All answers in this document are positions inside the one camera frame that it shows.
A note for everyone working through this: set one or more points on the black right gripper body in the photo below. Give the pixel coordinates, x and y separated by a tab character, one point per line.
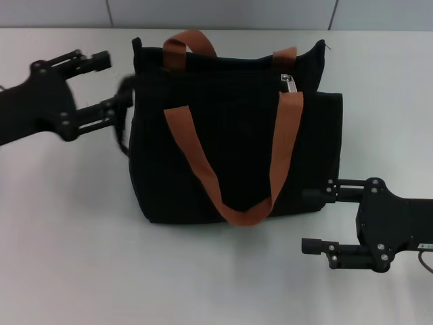
395	223

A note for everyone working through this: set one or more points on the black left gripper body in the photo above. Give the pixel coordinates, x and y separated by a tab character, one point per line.
37	105

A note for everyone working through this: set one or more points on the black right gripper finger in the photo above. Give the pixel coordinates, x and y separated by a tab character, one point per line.
345	193
311	246

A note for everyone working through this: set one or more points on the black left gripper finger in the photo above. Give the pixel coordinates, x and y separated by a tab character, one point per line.
101	116
99	61

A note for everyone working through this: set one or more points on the silver metal zipper pull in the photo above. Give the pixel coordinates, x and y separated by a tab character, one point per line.
290	84

